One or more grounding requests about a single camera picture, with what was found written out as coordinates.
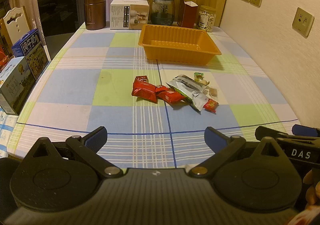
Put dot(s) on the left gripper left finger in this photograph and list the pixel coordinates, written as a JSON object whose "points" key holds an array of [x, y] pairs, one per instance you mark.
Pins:
{"points": [[85, 149]]}

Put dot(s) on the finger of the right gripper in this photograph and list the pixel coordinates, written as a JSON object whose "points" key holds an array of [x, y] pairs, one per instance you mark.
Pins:
{"points": [[301, 130]]}

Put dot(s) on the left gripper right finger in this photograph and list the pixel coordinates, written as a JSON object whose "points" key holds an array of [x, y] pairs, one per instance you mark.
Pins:
{"points": [[226, 150]]}

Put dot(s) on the tiny red candy packet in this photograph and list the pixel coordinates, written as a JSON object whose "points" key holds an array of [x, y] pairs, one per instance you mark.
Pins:
{"points": [[211, 105]]}

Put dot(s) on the clear brown candy packet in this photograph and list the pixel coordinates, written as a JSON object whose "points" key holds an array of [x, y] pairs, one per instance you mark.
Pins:
{"points": [[211, 93]]}

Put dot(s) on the silver green snack bag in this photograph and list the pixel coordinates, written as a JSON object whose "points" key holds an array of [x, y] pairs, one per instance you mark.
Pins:
{"points": [[196, 99]]}

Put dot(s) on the yellow candy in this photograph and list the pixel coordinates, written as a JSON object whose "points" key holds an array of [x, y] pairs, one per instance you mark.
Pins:
{"points": [[204, 82]]}

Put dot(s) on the green candy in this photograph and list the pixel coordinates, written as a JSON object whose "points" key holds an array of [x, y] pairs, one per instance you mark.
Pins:
{"points": [[198, 76]]}

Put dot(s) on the clear dark seaweed packet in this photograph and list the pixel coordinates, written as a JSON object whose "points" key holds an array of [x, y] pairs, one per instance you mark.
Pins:
{"points": [[190, 83]]}

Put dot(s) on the large red snack packet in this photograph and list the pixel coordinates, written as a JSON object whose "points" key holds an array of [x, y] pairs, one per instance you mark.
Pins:
{"points": [[143, 89]]}

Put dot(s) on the small red candy packet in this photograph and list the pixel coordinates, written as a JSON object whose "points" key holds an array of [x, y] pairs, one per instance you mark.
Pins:
{"points": [[161, 88]]}

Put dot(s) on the person's right hand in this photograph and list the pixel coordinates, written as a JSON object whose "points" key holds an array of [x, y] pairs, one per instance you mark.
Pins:
{"points": [[312, 193]]}

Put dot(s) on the light blue carton box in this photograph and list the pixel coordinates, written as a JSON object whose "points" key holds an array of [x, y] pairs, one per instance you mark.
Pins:
{"points": [[17, 82]]}

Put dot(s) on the orange plastic tray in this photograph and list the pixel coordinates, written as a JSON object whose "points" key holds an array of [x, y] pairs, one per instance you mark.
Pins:
{"points": [[177, 44]]}

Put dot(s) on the blue milk carton box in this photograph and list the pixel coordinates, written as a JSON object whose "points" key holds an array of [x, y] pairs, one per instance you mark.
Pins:
{"points": [[31, 47]]}

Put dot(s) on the red gift bag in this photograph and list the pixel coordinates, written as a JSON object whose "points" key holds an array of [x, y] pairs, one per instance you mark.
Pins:
{"points": [[4, 58]]}

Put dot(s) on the clear jar of nuts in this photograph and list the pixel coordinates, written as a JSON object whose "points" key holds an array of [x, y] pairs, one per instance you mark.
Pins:
{"points": [[206, 18]]}

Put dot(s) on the white product box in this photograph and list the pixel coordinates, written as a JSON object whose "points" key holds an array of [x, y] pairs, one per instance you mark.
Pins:
{"points": [[129, 14]]}

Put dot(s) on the dark red open carton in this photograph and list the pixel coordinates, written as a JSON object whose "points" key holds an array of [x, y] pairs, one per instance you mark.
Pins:
{"points": [[187, 13]]}

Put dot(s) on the white wooden chair back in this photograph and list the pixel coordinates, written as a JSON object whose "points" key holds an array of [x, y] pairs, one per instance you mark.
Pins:
{"points": [[15, 24]]}

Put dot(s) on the brown metal thermos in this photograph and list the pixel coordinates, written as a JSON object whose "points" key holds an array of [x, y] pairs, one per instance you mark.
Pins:
{"points": [[95, 14]]}

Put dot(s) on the dark glass jar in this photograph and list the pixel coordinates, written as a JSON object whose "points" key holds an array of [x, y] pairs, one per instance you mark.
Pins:
{"points": [[163, 12]]}

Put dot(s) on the wall data socket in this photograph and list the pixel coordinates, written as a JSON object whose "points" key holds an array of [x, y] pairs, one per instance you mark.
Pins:
{"points": [[303, 22]]}

